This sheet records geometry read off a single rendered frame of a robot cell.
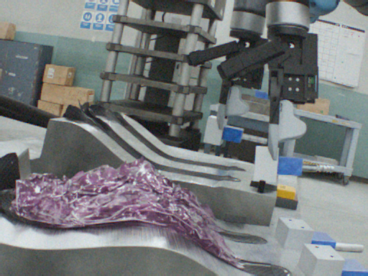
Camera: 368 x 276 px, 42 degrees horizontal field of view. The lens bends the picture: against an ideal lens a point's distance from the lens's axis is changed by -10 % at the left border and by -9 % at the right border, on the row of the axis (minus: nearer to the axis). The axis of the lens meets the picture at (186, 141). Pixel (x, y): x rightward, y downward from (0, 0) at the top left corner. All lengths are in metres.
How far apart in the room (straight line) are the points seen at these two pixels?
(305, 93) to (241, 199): 0.19
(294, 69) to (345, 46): 6.59
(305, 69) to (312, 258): 0.35
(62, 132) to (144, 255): 0.42
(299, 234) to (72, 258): 0.31
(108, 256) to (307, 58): 0.51
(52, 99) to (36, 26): 1.39
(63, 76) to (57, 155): 6.77
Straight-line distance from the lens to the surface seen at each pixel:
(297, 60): 0.82
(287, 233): 0.63
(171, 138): 4.81
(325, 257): 0.54
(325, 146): 7.37
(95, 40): 7.87
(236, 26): 1.08
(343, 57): 7.37
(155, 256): 0.43
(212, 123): 1.09
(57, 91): 7.66
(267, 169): 0.80
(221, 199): 0.76
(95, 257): 0.44
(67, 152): 0.82
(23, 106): 1.23
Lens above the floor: 1.04
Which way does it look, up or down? 7 degrees down
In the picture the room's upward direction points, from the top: 11 degrees clockwise
